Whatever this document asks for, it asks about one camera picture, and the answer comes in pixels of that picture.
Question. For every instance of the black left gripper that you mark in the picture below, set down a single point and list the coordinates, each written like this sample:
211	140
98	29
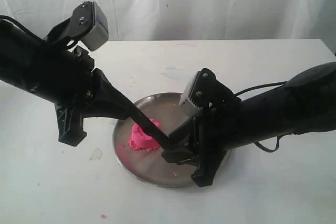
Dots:
80	91

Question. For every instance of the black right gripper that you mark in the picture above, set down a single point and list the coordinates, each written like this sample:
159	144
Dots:
208	141

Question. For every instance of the pink clay lump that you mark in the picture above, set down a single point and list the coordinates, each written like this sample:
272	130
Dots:
139	140

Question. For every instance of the black knife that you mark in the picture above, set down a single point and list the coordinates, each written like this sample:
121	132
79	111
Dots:
182	138

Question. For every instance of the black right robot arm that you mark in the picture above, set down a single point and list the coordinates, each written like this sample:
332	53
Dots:
304	104

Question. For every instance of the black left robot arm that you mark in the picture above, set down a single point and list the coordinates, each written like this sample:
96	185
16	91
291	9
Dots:
25	61

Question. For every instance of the round stainless steel plate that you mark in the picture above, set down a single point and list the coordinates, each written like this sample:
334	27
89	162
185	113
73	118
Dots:
150	166

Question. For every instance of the clear tape scrap near plate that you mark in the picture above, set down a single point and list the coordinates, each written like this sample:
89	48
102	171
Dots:
96	155

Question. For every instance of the white backdrop curtain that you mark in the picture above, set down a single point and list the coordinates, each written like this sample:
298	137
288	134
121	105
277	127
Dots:
189	19

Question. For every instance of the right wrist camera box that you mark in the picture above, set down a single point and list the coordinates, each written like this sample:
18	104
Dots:
192	100

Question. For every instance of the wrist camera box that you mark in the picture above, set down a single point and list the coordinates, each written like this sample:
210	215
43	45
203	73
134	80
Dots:
89	25
192	100

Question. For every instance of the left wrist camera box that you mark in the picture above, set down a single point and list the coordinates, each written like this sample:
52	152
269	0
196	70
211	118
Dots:
89	25

